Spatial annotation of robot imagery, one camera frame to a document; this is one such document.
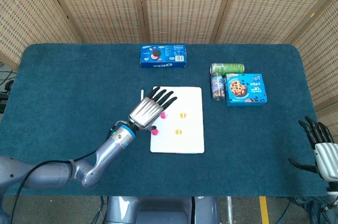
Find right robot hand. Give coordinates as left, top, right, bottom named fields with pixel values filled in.
left=287, top=115, right=338, bottom=181

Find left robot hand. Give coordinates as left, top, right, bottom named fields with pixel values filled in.
left=128, top=86, right=178, bottom=133

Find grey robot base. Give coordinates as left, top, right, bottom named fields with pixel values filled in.
left=105, top=196, right=221, bottom=224

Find white magnetic whiteboard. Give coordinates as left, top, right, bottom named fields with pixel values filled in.
left=149, top=86, right=205, bottom=154

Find blue Oreo cookie box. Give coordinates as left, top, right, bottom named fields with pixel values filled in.
left=139, top=44, right=187, bottom=69

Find teal table cloth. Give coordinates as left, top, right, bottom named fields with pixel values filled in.
left=1, top=43, right=336, bottom=198

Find clear plastic snack jar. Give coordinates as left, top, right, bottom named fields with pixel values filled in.
left=210, top=72, right=227, bottom=101

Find green drink can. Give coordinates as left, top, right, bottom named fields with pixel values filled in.
left=210, top=63, right=245, bottom=75

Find light blue cookie box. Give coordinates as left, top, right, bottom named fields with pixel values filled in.
left=224, top=73, right=268, bottom=107

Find metal table leg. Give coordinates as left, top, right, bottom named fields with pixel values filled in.
left=226, top=197, right=233, bottom=224

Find woven bamboo folding screen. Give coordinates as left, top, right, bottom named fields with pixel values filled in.
left=0, top=0, right=338, bottom=180

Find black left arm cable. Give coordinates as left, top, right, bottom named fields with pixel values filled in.
left=9, top=127, right=117, bottom=224

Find black floor cables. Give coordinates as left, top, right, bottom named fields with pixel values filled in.
left=0, top=61, right=15, bottom=103

